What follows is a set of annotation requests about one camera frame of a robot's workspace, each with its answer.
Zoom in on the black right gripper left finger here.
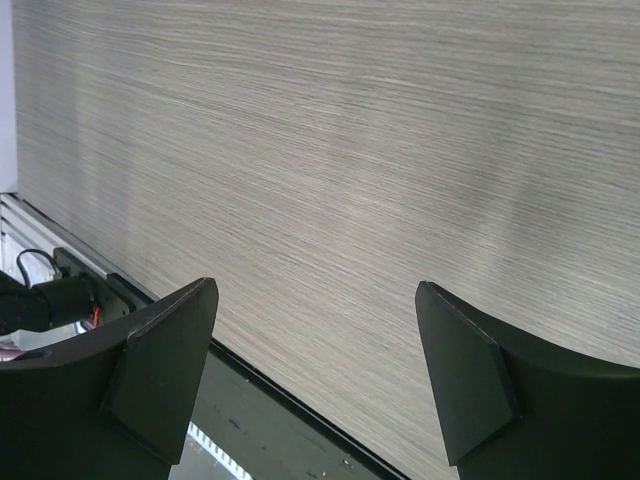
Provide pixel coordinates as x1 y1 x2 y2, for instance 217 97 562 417
1 277 219 479

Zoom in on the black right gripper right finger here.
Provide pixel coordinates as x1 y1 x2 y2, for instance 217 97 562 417
415 281 639 480

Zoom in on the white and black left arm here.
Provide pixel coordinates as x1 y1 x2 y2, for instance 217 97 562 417
0 273 98 335

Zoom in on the white slotted cable duct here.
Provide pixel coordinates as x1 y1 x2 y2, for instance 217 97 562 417
187 422 253 480

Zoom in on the aluminium front rail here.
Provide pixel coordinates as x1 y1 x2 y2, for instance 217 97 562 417
0 192 121 281

